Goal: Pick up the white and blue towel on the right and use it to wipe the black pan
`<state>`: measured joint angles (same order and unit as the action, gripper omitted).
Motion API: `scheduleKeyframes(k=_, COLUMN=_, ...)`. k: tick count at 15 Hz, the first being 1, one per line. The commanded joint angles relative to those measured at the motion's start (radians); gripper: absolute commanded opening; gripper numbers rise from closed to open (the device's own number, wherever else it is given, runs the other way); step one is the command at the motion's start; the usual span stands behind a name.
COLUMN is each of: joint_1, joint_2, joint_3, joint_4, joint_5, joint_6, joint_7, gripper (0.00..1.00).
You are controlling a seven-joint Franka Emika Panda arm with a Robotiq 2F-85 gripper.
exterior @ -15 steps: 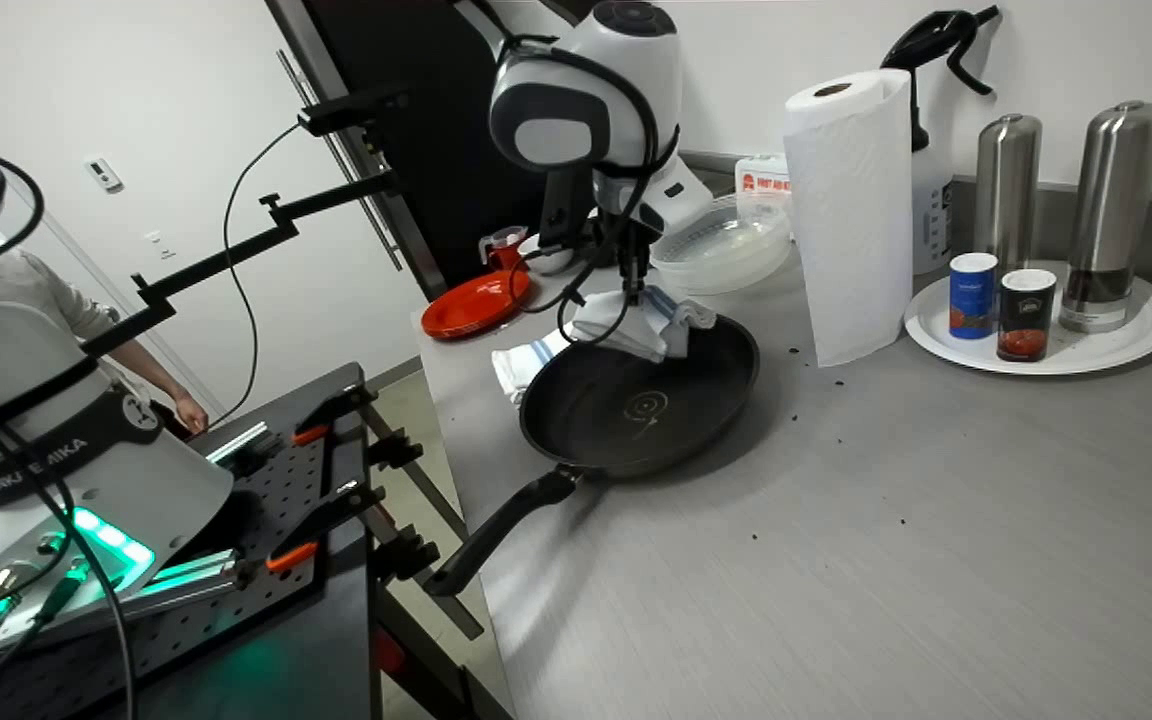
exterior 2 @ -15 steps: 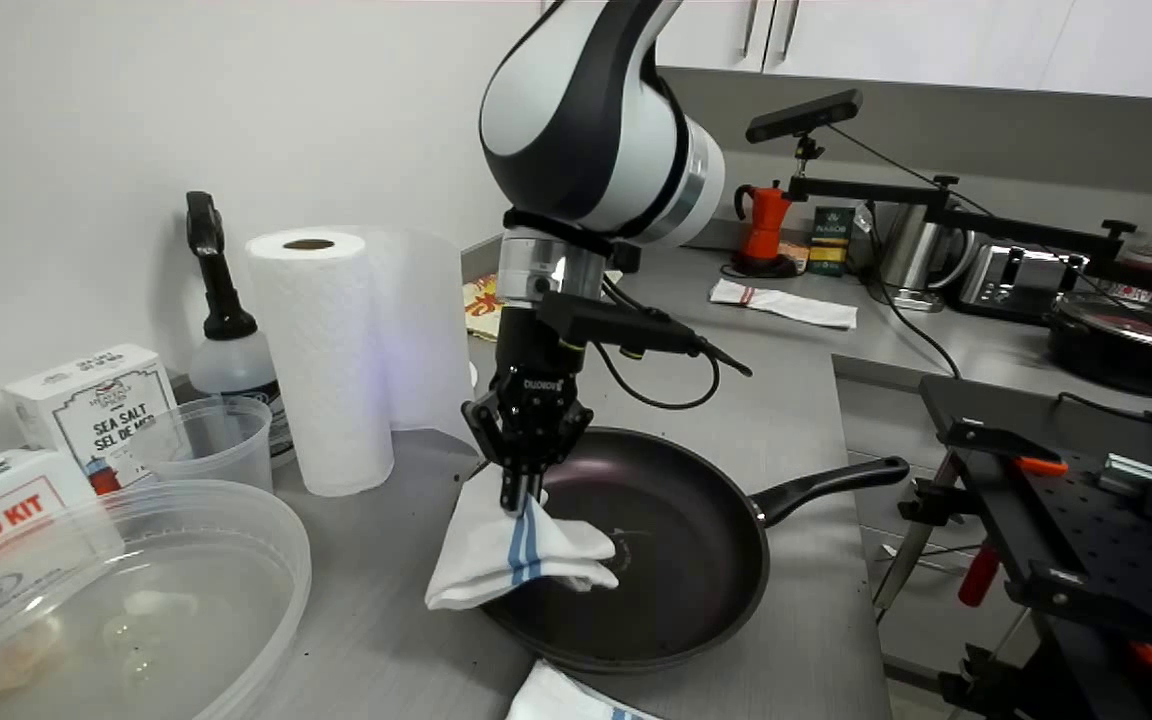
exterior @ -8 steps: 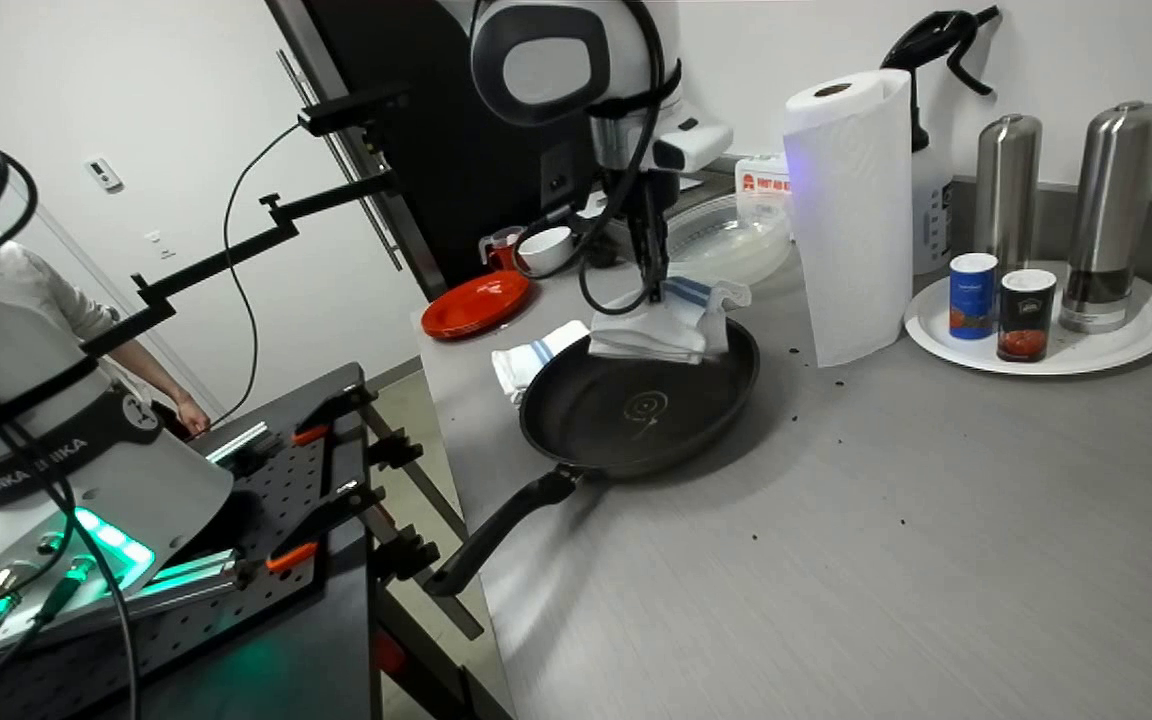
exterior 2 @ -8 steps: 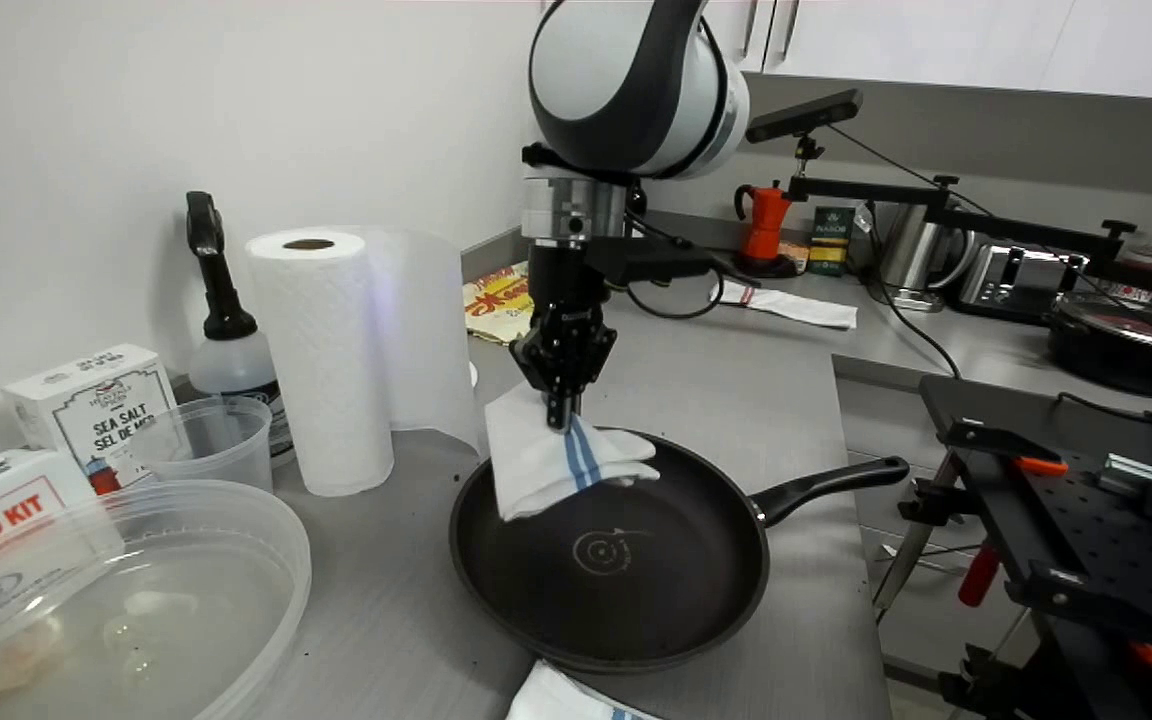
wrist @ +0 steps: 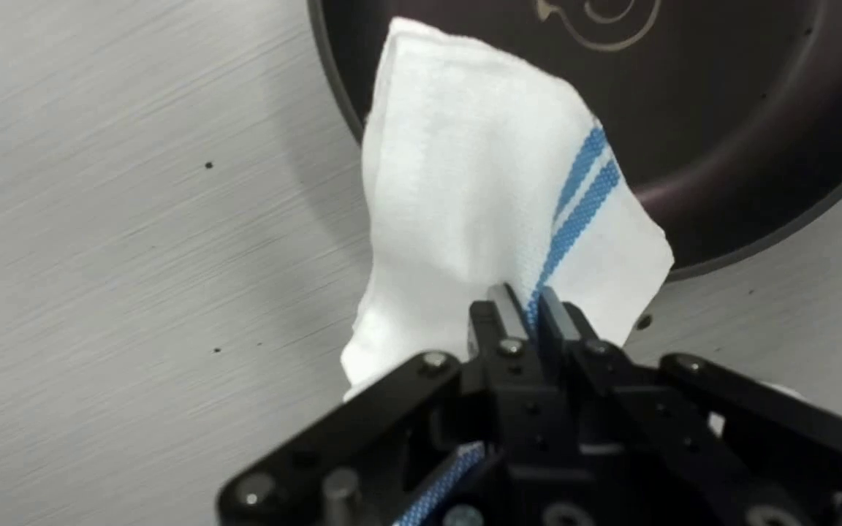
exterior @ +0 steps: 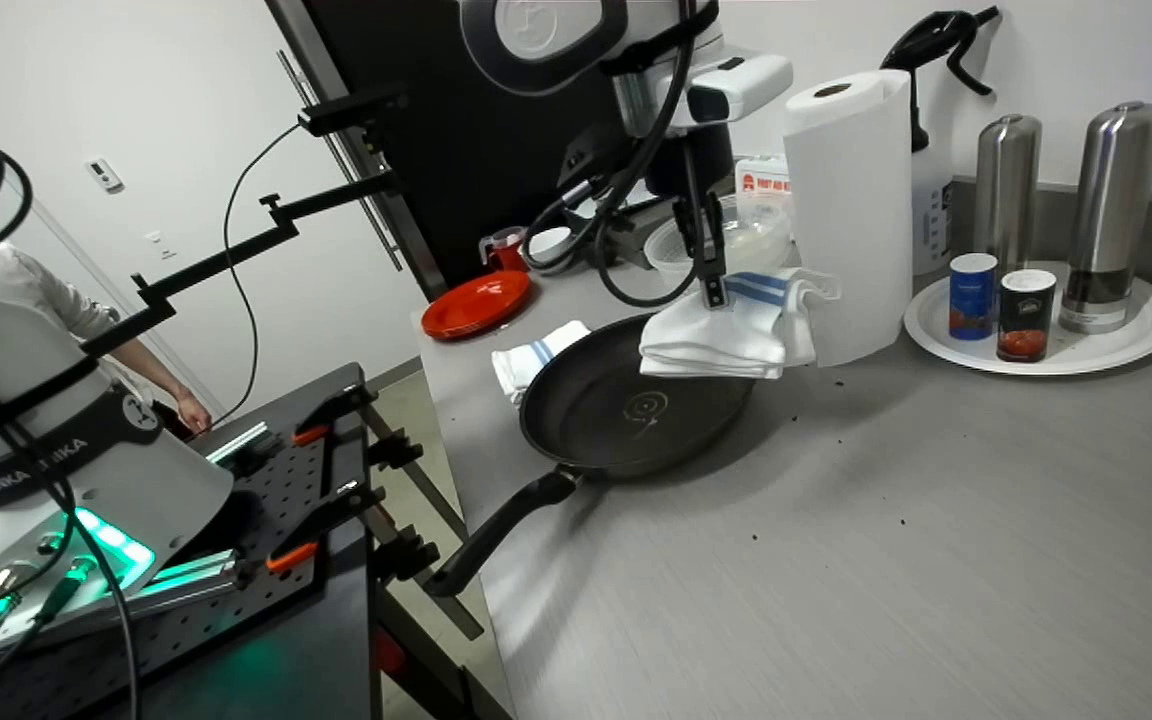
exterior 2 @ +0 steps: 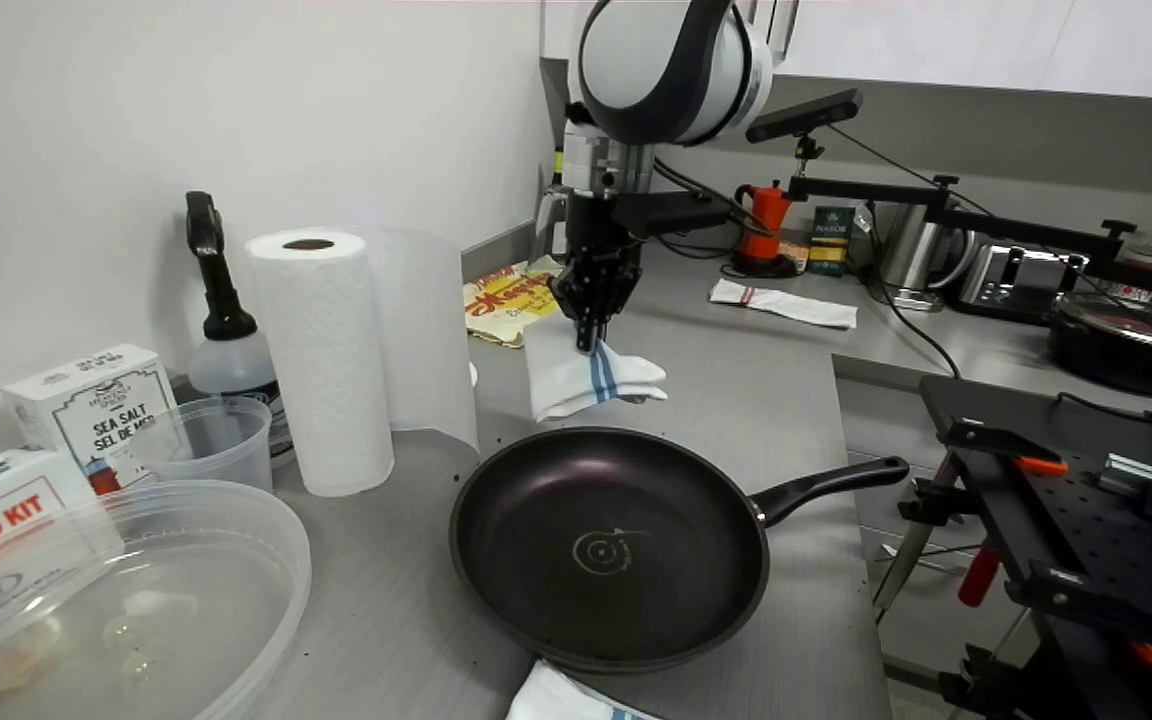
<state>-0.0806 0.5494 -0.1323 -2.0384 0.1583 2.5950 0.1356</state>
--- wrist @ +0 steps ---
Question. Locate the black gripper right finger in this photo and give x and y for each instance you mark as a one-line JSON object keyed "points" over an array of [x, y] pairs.
{"points": [[781, 441]]}

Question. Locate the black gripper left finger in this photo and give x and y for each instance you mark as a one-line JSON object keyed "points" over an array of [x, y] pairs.
{"points": [[343, 441]]}

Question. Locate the large white blue-striped towel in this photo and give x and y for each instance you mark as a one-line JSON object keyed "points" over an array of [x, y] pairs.
{"points": [[461, 195]]}

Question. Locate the black frying pan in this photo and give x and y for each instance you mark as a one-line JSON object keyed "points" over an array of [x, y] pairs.
{"points": [[753, 118]]}

